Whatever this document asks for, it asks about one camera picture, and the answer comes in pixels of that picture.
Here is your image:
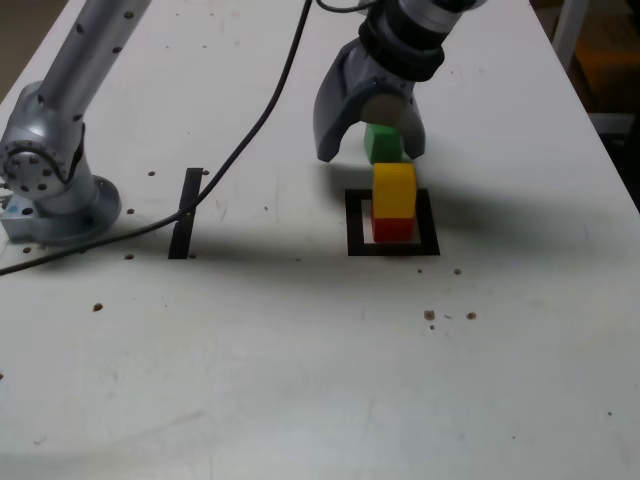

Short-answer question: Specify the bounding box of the black cable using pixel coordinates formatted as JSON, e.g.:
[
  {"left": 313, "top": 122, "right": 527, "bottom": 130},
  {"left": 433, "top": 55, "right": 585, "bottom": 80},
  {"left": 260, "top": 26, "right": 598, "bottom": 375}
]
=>
[{"left": 0, "top": 0, "right": 374, "bottom": 276}]

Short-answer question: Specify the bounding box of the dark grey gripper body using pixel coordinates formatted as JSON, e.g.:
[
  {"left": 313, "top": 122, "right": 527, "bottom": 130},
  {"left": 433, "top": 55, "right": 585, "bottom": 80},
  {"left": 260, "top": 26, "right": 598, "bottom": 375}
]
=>
[{"left": 368, "top": 58, "right": 417, "bottom": 102}]

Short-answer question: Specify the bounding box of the black tape strip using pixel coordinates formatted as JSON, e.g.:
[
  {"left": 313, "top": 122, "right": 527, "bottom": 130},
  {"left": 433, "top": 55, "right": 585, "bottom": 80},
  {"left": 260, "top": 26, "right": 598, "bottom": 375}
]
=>
[{"left": 167, "top": 167, "right": 205, "bottom": 260}]

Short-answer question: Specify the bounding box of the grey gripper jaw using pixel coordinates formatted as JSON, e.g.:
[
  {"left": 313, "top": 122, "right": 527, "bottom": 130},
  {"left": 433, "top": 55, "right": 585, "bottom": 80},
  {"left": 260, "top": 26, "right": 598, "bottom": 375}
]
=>
[
  {"left": 361, "top": 92, "right": 427, "bottom": 161},
  {"left": 312, "top": 42, "right": 377, "bottom": 164}
]

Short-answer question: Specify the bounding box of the green cube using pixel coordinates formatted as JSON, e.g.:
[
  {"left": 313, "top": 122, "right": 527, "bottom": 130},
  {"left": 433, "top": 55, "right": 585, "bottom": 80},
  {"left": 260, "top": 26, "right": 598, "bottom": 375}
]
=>
[{"left": 363, "top": 122, "right": 410, "bottom": 166}]

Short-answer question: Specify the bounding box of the white frame post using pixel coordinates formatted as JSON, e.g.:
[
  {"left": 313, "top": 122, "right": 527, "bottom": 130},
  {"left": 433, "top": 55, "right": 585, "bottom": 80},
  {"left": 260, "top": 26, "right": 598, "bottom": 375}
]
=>
[{"left": 549, "top": 0, "right": 591, "bottom": 59}]

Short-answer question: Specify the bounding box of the white board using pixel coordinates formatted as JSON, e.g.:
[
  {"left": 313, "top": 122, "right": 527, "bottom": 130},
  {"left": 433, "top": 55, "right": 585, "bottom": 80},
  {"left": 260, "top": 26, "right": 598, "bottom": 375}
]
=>
[{"left": 589, "top": 112, "right": 640, "bottom": 135}]

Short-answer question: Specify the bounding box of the black tape square outline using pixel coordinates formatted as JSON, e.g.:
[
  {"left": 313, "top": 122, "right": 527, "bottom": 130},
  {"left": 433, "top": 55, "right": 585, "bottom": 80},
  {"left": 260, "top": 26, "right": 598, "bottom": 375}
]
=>
[{"left": 344, "top": 187, "right": 441, "bottom": 258}]

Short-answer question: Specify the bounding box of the red cube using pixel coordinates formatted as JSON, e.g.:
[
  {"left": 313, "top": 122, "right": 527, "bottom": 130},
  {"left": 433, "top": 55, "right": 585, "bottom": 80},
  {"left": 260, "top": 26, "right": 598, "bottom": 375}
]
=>
[{"left": 370, "top": 214, "right": 415, "bottom": 245}]

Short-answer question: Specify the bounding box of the yellow cube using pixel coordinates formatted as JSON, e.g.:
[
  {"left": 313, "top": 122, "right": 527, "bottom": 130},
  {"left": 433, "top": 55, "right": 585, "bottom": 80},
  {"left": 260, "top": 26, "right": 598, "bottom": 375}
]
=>
[{"left": 372, "top": 162, "right": 418, "bottom": 220}]

